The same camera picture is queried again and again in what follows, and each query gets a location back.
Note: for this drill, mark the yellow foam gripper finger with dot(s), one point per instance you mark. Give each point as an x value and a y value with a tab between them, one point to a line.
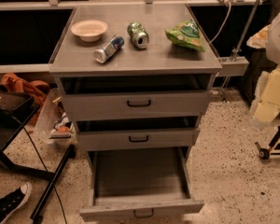
266	105
259	39

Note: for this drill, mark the silver blue redbull can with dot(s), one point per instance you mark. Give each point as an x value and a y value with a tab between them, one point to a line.
108	49

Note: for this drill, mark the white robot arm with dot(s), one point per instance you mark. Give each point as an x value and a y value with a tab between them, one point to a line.
273	42

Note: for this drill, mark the green soda can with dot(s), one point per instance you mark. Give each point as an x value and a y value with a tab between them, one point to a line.
138	34

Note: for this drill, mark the grey drawer cabinet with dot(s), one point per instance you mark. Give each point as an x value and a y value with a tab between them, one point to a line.
161	57

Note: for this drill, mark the grey top drawer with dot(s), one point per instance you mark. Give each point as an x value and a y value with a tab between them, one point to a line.
134	97

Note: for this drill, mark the grey drawer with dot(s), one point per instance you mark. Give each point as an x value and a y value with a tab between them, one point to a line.
140	183
134	97
119	134

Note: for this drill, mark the grey bottom drawer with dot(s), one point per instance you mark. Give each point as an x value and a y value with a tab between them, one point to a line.
140	183

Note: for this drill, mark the grey middle drawer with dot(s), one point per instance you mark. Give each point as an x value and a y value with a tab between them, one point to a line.
119	134

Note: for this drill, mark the metal tripod pole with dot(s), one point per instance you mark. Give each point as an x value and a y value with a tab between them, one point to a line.
229	62

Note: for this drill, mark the black wheeled stand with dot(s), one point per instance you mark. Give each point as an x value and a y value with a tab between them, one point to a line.
273	149

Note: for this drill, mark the green chip bag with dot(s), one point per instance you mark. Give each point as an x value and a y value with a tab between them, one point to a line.
186	34

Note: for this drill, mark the white paper bowl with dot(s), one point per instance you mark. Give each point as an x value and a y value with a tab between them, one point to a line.
89	30

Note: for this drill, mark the clear plastic bag of items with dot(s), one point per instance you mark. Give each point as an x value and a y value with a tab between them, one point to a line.
48	118

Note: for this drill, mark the orange jacket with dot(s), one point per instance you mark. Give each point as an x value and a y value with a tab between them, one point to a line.
25	87

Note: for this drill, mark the black white sneaker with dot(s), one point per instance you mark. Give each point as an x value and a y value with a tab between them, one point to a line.
14	201

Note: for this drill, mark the black stand with cable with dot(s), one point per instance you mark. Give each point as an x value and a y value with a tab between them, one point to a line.
8	132

